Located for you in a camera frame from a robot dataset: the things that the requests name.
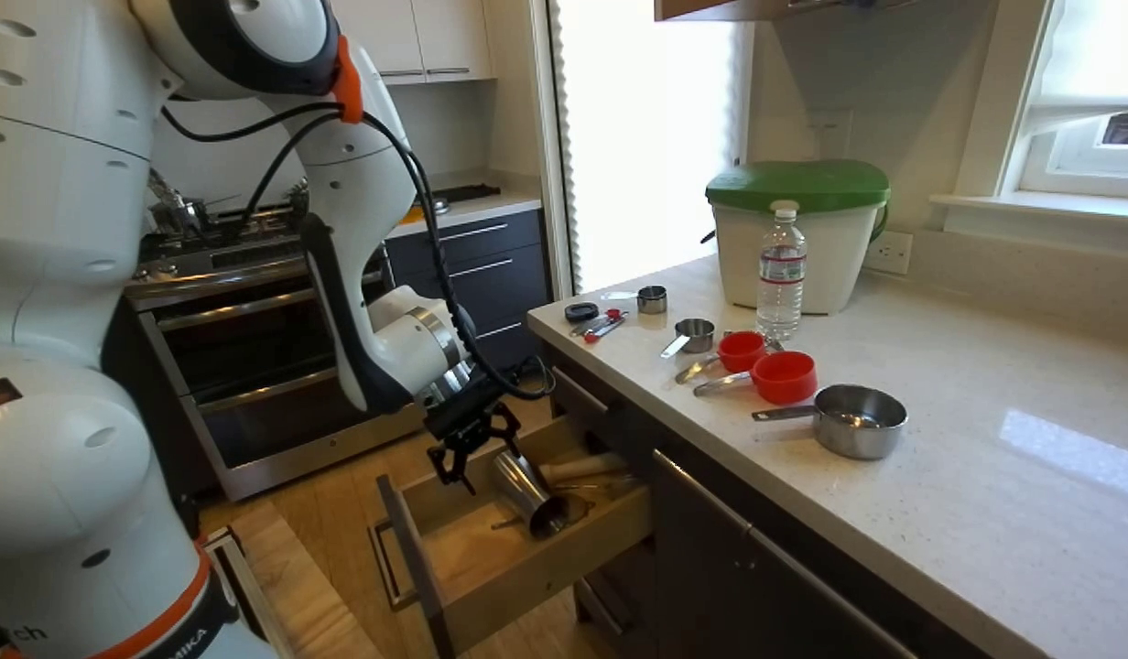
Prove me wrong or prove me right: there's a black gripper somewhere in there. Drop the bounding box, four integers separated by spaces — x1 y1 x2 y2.
424 382 521 488

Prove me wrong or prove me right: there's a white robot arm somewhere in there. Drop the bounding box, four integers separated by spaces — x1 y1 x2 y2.
0 0 515 659

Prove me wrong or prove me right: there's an open wooden drawer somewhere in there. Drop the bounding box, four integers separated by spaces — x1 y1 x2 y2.
370 415 652 659

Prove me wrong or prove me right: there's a wooden rolling pin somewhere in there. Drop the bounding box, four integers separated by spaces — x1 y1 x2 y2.
538 455 629 483

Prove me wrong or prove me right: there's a black round lid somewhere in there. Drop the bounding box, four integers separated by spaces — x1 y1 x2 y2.
564 299 598 327

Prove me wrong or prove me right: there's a tiny steel measuring cup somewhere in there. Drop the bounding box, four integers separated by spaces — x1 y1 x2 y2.
639 286 668 313

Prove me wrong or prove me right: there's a small steel measuring cup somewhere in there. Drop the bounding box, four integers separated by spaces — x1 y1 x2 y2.
664 318 715 360

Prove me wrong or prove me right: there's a dark kitchen cabinet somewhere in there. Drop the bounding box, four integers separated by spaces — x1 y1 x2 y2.
538 341 989 659

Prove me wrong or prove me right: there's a stainless steel oven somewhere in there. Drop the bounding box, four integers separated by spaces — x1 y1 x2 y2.
111 200 422 500

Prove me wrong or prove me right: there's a small red measuring cup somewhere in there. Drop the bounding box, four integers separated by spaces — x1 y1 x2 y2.
673 330 766 383

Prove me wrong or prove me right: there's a large red measuring cup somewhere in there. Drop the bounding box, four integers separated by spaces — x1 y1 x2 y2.
696 352 816 405

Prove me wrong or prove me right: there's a clear plastic water bottle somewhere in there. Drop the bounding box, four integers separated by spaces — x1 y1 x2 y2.
757 200 807 345

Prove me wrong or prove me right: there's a large steel measuring cup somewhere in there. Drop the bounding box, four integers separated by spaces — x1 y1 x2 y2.
753 383 910 460

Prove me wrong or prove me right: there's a white bin green lid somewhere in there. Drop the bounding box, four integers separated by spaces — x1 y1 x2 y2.
702 161 891 313

